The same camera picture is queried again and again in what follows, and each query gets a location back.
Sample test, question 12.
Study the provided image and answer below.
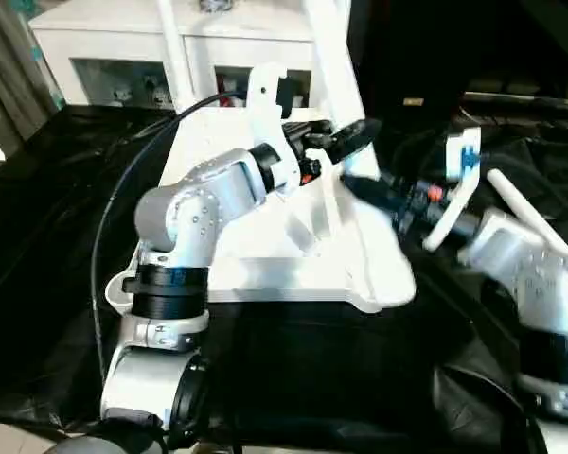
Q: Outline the white plastic table leg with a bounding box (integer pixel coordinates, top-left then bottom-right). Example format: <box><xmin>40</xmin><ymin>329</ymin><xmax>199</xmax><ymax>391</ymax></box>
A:
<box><xmin>305</xmin><ymin>0</ymin><xmax>381</xmax><ymax>182</ymax></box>
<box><xmin>156</xmin><ymin>0</ymin><xmax>196</xmax><ymax>114</ymax></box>
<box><xmin>486</xmin><ymin>168</ymin><xmax>568</xmax><ymax>260</ymax></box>

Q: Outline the white plastic table top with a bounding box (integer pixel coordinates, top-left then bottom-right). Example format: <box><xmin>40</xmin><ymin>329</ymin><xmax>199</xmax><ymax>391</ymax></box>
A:
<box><xmin>104</xmin><ymin>106</ymin><xmax>417</xmax><ymax>316</ymax></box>

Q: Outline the black table mat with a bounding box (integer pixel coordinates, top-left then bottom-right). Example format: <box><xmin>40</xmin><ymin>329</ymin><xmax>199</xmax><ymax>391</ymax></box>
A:
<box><xmin>0</xmin><ymin>103</ymin><xmax>568</xmax><ymax>445</ymax></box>

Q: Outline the white glass-door cabinet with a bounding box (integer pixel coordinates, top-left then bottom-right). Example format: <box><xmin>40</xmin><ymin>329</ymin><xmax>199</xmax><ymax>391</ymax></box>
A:
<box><xmin>27</xmin><ymin>0</ymin><xmax>357</xmax><ymax>111</ymax></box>

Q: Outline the grey curtain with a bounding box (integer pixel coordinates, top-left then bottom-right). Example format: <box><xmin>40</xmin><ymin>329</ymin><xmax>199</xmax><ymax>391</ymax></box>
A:
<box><xmin>0</xmin><ymin>0</ymin><xmax>66</xmax><ymax>144</ymax></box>

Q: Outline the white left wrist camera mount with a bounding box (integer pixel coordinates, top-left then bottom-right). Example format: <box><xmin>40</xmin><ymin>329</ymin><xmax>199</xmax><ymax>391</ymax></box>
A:
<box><xmin>245</xmin><ymin>63</ymin><xmax>314</xmax><ymax>201</ymax></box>

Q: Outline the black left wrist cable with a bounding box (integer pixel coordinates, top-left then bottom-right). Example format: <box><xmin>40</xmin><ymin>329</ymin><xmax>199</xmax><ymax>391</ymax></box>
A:
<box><xmin>92</xmin><ymin>92</ymin><xmax>253</xmax><ymax>377</ymax></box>

